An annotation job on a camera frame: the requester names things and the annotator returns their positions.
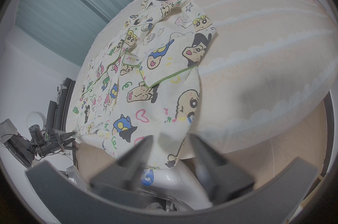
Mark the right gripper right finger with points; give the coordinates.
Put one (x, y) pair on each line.
(216, 178)

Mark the white printed pyjama top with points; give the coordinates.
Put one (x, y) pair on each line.
(158, 101)

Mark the bed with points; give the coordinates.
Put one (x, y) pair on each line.
(264, 46)

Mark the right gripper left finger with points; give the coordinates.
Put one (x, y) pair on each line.
(129, 167)

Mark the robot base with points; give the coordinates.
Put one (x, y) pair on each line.
(174, 180)

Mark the pile of clothes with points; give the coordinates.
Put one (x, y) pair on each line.
(62, 88)

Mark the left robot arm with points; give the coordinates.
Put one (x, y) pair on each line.
(21, 146)

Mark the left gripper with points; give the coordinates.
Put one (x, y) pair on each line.
(54, 142)

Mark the round white mirror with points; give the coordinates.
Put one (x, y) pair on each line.
(35, 120)

